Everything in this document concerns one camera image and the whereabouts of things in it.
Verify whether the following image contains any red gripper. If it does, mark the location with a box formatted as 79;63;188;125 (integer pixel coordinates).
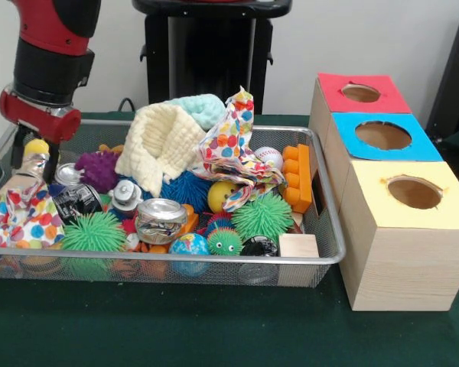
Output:
0;86;82;184

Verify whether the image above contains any cream waffle cloth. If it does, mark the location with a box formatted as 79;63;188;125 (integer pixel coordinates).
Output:
115;102;207;198

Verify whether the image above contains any mint green waffle cloth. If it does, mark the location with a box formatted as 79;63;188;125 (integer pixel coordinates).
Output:
168;93;227;129

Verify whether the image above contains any small polka dot cloth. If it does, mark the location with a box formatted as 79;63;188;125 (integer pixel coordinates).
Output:
190;86;288;211

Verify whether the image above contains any wooden box with three holes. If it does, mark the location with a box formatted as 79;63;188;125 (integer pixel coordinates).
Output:
308;71;459;312

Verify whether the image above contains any yellow ball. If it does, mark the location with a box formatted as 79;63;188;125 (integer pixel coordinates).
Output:
24;139;50;156

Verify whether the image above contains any large polka dot cloth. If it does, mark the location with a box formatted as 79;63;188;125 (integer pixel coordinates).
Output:
0;182;66;248

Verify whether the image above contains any large green spiky ball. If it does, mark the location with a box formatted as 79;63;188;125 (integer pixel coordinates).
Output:
60;212;128;252

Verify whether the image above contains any crushed silver can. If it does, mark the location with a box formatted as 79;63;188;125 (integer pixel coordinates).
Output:
135;197;188;245

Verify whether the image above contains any small green spiky ball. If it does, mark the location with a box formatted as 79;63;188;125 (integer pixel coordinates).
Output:
231;190;295;242

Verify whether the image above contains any plain wooden block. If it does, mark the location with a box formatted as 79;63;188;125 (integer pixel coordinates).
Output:
278;233;321;258

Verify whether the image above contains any black monitor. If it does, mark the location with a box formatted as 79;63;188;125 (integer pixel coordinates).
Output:
424;5;459;133

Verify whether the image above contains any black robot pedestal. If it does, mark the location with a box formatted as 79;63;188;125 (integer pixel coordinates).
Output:
132;0;294;115

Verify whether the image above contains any silver wire mesh bin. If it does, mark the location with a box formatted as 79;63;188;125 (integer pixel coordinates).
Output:
0;117;347;288

